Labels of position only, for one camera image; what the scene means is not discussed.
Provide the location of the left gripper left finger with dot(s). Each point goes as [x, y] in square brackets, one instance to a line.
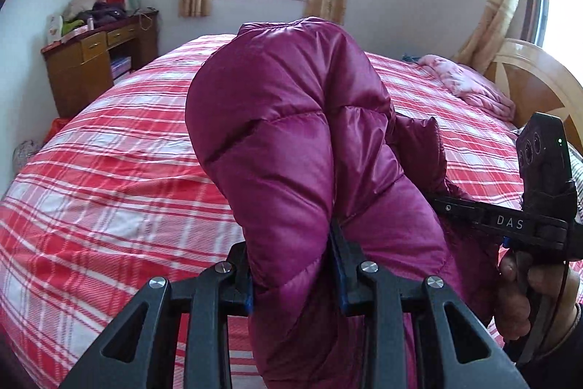
[168, 321]

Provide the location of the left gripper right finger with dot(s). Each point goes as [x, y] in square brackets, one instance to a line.
[415, 331]

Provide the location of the magenta puffer jacket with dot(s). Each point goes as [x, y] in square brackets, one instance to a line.
[295, 128]

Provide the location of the person right hand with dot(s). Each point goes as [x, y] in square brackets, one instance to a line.
[512, 310]

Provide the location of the grey patterned pillow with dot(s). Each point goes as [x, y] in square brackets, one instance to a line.
[576, 162]

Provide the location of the wooden bed headboard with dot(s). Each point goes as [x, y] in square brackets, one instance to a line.
[538, 83]

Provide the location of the pink folded blanket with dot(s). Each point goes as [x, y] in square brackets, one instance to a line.
[470, 86]

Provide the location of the side window yellow curtain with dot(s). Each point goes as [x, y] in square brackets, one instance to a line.
[486, 39]

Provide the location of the brown wooden desk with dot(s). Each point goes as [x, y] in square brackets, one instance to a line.
[79, 71]

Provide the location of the clutter pile on desk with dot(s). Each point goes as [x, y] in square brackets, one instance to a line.
[87, 14]

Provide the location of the black camera box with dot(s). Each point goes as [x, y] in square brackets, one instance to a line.
[544, 167]

